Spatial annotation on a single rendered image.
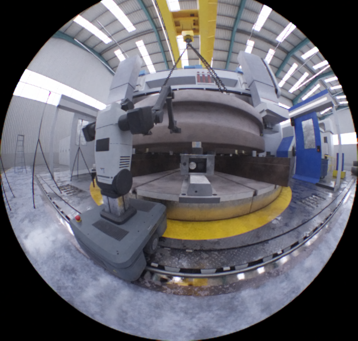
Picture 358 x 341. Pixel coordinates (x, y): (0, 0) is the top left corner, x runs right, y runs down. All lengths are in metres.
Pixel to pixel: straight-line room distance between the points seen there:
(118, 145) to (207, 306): 0.93
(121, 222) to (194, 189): 0.54
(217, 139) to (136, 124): 1.25
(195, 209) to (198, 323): 0.95
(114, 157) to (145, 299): 0.76
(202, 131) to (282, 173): 1.28
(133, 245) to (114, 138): 0.53
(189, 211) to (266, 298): 0.99
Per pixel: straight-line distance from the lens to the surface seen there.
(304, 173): 4.63
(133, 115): 0.49
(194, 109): 1.79
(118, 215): 0.69
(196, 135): 1.50
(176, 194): 0.99
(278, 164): 1.64
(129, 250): 0.54
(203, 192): 0.81
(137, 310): 0.68
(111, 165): 0.58
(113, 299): 0.72
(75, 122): 4.58
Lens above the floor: 0.66
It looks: 3 degrees down
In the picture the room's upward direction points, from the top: 1 degrees clockwise
